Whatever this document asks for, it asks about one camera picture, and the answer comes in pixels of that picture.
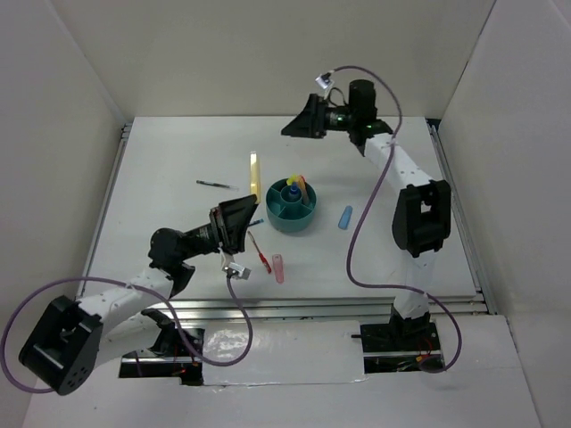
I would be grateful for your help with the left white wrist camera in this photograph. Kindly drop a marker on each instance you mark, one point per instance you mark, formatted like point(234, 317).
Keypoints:
point(233, 269)

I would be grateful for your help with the blue pastel highlighter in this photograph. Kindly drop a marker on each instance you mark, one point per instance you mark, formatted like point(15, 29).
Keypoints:
point(345, 218)

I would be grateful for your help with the white foil cover plate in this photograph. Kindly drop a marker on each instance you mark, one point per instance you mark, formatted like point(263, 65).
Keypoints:
point(290, 353)

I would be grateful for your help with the yellow black highlighter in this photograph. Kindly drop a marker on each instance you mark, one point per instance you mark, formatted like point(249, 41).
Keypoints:
point(293, 179)

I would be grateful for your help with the red gel pen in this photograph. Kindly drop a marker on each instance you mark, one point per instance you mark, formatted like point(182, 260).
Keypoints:
point(261, 256)

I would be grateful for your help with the black gel pen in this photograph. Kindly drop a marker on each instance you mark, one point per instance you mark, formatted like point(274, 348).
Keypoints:
point(217, 185)

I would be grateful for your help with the yellow pastel highlighter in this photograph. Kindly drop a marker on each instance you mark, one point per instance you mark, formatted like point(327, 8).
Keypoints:
point(255, 179)

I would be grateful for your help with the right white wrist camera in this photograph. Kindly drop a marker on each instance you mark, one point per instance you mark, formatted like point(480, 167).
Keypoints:
point(324, 80)

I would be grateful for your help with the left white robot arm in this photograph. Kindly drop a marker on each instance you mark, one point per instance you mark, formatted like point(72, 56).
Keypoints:
point(73, 337)

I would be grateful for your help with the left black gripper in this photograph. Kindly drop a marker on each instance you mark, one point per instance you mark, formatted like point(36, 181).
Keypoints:
point(229, 222)

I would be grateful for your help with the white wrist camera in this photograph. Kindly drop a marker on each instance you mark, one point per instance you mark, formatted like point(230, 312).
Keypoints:
point(324, 80)
point(233, 269)

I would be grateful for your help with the teal round compartment organizer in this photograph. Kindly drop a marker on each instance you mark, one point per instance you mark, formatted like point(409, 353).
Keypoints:
point(287, 212)

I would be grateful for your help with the orange pastel highlighter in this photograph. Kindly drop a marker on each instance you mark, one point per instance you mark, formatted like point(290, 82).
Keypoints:
point(301, 182)

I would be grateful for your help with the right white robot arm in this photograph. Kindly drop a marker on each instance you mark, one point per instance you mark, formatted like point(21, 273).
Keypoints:
point(422, 215)

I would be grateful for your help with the aluminium table frame rail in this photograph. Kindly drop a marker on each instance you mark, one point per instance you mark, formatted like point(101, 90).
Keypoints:
point(202, 310)

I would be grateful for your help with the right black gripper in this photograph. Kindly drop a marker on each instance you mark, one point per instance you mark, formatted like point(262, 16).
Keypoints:
point(310, 123)

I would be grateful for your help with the pink pastel highlighter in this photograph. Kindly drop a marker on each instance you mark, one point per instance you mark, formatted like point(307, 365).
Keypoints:
point(278, 268)

